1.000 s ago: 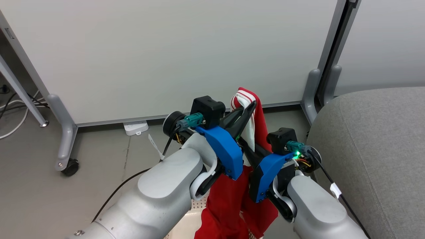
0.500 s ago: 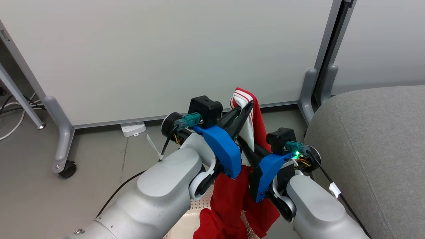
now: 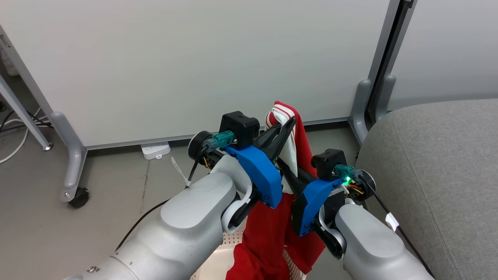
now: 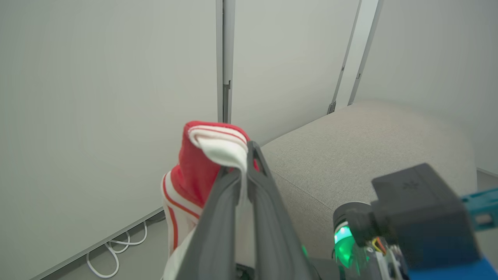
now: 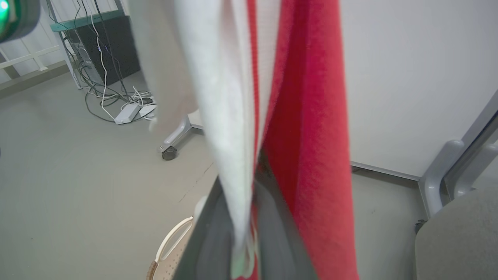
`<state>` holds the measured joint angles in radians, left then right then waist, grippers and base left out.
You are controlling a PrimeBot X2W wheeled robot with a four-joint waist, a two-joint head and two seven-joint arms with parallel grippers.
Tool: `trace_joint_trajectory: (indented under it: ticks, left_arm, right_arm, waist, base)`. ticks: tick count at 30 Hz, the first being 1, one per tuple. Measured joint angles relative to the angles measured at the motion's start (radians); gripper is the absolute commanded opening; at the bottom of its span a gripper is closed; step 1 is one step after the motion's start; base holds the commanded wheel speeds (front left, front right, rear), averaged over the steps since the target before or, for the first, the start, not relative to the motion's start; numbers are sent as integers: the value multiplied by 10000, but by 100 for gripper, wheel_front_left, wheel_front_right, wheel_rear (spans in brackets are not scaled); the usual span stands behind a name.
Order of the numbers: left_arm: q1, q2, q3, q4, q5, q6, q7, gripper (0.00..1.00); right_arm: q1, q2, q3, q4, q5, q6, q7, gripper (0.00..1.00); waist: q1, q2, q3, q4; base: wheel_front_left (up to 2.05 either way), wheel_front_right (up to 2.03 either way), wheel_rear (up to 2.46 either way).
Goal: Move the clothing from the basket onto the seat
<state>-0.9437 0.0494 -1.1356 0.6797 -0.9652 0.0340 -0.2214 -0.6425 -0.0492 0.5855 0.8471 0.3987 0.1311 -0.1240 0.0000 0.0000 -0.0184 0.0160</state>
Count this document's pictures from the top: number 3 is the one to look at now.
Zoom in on white power strip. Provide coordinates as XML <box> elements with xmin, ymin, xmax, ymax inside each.
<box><xmin>140</xmin><ymin>142</ymin><xmax>172</xmax><ymax>161</ymax></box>

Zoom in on white floor cable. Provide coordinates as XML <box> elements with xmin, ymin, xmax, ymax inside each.
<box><xmin>0</xmin><ymin>107</ymin><xmax>53</xmax><ymax>164</ymax></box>

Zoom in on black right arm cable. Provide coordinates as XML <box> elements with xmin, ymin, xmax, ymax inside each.
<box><xmin>362</xmin><ymin>177</ymin><xmax>435</xmax><ymax>279</ymax></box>

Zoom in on black caster wheel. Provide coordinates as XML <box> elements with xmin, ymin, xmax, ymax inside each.
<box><xmin>68</xmin><ymin>187</ymin><xmax>90</xmax><ymax>208</ymax></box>

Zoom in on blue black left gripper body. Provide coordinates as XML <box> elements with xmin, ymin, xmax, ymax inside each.
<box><xmin>225</xmin><ymin>136</ymin><xmax>283</xmax><ymax>209</ymax></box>

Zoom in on long grey partition foot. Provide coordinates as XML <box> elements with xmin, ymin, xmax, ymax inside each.
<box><xmin>50</xmin><ymin>112</ymin><xmax>88</xmax><ymax>203</ymax></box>

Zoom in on grey fabric sofa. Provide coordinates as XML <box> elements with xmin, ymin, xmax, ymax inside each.
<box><xmin>356</xmin><ymin>98</ymin><xmax>498</xmax><ymax>280</ymax></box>

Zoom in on narrow white partition panel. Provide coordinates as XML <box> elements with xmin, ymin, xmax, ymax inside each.
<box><xmin>387</xmin><ymin>0</ymin><xmax>498</xmax><ymax>111</ymax></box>

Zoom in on red and white garment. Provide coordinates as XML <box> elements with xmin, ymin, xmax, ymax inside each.
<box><xmin>225</xmin><ymin>101</ymin><xmax>326</xmax><ymax>280</ymax></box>

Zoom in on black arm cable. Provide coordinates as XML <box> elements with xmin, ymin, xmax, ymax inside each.
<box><xmin>362</xmin><ymin>177</ymin><xmax>435</xmax><ymax>279</ymax></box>
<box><xmin>115</xmin><ymin>144</ymin><xmax>209</xmax><ymax>251</ymax></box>

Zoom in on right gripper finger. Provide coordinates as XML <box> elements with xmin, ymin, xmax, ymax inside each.
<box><xmin>281</xmin><ymin>170</ymin><xmax>307</xmax><ymax>198</ymax></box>
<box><xmin>277</xmin><ymin>158</ymin><xmax>318</xmax><ymax>186</ymax></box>

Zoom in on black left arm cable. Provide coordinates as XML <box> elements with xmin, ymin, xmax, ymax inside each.
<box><xmin>115</xmin><ymin>144</ymin><xmax>209</xmax><ymax>251</ymax></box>

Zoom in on black floor cables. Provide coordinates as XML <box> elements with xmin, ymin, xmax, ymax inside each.
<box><xmin>0</xmin><ymin>101</ymin><xmax>53</xmax><ymax>133</ymax></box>

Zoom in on slanted grey metal table leg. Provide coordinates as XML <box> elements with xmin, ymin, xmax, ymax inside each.
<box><xmin>0</xmin><ymin>74</ymin><xmax>54</xmax><ymax>151</ymax></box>

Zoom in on wide white partition panel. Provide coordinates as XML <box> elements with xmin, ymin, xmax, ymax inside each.
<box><xmin>0</xmin><ymin>0</ymin><xmax>401</xmax><ymax>150</ymax></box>

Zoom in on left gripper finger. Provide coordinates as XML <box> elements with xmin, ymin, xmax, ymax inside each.
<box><xmin>258</xmin><ymin>119</ymin><xmax>291</xmax><ymax>147</ymax></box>
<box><xmin>265</xmin><ymin>116</ymin><xmax>296</xmax><ymax>160</ymax></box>

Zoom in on short grey partition foot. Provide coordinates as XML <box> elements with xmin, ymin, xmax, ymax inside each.
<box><xmin>375</xmin><ymin>75</ymin><xmax>396</xmax><ymax>121</ymax></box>
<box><xmin>349</xmin><ymin>79</ymin><xmax>372</xmax><ymax>145</ymax></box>

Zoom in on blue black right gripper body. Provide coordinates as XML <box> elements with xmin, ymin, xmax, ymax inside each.
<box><xmin>291</xmin><ymin>179</ymin><xmax>346</xmax><ymax>237</ymax></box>

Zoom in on cream perforated laundry basket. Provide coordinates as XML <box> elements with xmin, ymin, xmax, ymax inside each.
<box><xmin>191</xmin><ymin>224</ymin><xmax>306</xmax><ymax>280</ymax></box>

